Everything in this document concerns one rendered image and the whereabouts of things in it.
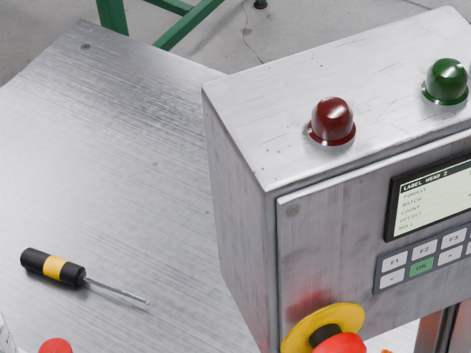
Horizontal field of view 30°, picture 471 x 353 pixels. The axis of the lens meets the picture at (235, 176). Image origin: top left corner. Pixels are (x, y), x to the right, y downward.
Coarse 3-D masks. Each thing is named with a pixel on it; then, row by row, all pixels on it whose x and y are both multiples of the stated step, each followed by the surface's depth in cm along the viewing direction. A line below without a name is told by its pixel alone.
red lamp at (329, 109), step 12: (324, 108) 46; (336, 108) 46; (348, 108) 46; (312, 120) 46; (324, 120) 46; (336, 120) 45; (348, 120) 46; (312, 132) 47; (324, 132) 46; (336, 132) 46; (348, 132) 46; (312, 144) 47; (324, 144) 46; (336, 144) 46; (348, 144) 47
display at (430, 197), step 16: (448, 160) 48; (464, 160) 49; (400, 176) 48; (416, 176) 48; (432, 176) 48; (448, 176) 49; (464, 176) 50; (400, 192) 48; (416, 192) 49; (432, 192) 50; (448, 192) 50; (464, 192) 51; (400, 208) 49; (416, 208) 50; (432, 208) 51; (448, 208) 51; (464, 208) 52; (400, 224) 50; (416, 224) 51; (432, 224) 52; (384, 240) 51
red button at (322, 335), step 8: (320, 328) 56; (328, 328) 56; (336, 328) 56; (312, 336) 56; (320, 336) 55; (328, 336) 55; (336, 336) 54; (344, 336) 54; (352, 336) 54; (312, 344) 56; (320, 344) 54; (328, 344) 54; (336, 344) 54; (344, 344) 54; (352, 344) 54; (360, 344) 54; (312, 352) 55; (320, 352) 54; (328, 352) 54; (336, 352) 54; (344, 352) 54; (352, 352) 54; (360, 352) 55
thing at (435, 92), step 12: (444, 60) 48; (456, 60) 48; (432, 72) 48; (444, 72) 47; (456, 72) 47; (432, 84) 48; (444, 84) 47; (456, 84) 47; (432, 96) 48; (444, 96) 48; (456, 96) 48; (432, 108) 48; (444, 108) 48; (456, 108) 48
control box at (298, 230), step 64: (320, 64) 51; (384, 64) 51; (256, 128) 48; (384, 128) 48; (448, 128) 48; (256, 192) 46; (320, 192) 46; (384, 192) 48; (256, 256) 51; (320, 256) 50; (256, 320) 58; (320, 320) 55; (384, 320) 59
